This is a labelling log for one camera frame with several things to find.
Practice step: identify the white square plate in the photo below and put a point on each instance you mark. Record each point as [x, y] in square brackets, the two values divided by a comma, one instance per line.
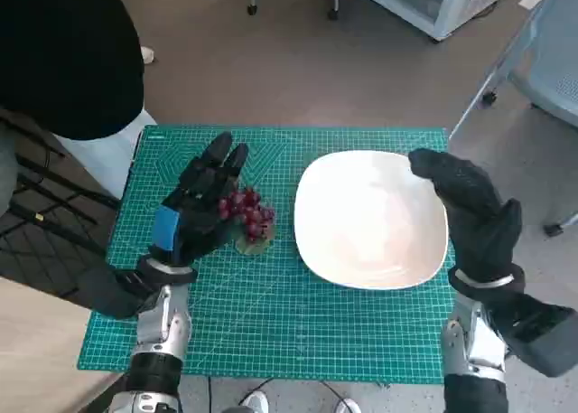
[370, 223]

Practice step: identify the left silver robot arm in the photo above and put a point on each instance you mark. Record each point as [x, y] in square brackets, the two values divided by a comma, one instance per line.
[162, 322]

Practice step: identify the office chair wheeled base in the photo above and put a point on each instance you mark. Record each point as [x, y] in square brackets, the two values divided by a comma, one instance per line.
[334, 6]

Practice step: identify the pale blue mesh chair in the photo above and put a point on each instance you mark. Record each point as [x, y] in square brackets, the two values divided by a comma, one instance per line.
[551, 69]

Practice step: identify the left black wrist camera box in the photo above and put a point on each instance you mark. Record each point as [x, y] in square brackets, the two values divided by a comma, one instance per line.
[108, 291]

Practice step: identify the light wooden side table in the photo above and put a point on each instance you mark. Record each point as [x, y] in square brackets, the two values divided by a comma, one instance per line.
[36, 363]

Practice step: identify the white mesh cabinet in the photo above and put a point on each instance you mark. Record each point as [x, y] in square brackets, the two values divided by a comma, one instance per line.
[451, 13]

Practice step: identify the black metal folding frame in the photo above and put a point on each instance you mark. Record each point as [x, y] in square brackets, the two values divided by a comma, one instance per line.
[45, 232]

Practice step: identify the right black wrist camera box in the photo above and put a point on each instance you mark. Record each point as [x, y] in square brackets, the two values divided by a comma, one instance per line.
[537, 336]

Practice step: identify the red toy grape bunch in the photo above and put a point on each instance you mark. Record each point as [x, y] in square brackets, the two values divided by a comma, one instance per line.
[253, 214]

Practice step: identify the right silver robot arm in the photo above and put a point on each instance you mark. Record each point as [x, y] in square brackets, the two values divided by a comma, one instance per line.
[478, 336]

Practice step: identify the right black gloved robot hand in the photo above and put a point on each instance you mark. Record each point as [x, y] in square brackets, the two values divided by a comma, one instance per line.
[478, 214]

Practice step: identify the green cutting mat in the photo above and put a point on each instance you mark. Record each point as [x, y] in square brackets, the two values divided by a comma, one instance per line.
[280, 313]

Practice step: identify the person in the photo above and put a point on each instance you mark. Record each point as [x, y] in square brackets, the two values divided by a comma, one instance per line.
[63, 56]

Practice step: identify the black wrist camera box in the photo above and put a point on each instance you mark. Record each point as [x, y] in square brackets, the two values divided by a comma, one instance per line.
[108, 291]
[537, 336]

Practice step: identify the left bare black robot hand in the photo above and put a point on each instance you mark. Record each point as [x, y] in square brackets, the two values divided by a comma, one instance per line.
[203, 223]

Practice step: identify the white shoe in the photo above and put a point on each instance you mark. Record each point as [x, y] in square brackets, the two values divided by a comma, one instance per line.
[347, 406]
[256, 401]

